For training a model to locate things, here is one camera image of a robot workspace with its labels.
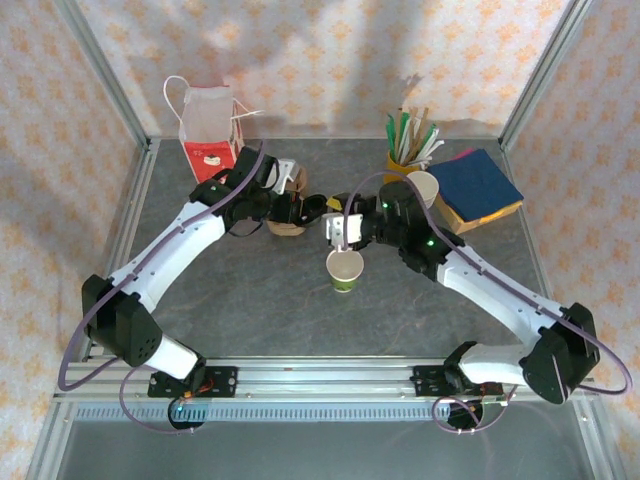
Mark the green paper cup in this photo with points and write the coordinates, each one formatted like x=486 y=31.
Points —
x=345 y=267

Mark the red white paper bag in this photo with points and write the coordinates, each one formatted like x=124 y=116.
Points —
x=207 y=125

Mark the blue napkin stack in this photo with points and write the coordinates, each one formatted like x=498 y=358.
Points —
x=475 y=185

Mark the green plastic straw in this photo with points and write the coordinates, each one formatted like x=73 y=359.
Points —
x=390 y=131
x=405 y=121

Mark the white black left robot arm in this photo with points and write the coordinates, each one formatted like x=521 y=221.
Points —
x=165 y=255

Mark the yellow napkin stack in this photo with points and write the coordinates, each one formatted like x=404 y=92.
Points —
x=495 y=214

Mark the grey metal lower panel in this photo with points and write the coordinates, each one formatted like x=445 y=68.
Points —
x=325 y=450

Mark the aluminium table side rail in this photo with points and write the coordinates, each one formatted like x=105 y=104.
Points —
x=129 y=225
x=526 y=225

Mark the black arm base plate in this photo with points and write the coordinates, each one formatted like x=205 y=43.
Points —
x=222 y=382
x=425 y=382

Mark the aluminium mounting rail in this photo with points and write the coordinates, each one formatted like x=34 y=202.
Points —
x=325 y=385

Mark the aluminium frame post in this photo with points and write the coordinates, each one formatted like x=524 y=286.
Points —
x=548 y=65
x=102 y=65

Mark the aluminium frame leg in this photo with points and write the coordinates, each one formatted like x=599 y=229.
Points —
x=50 y=440
x=595 y=440

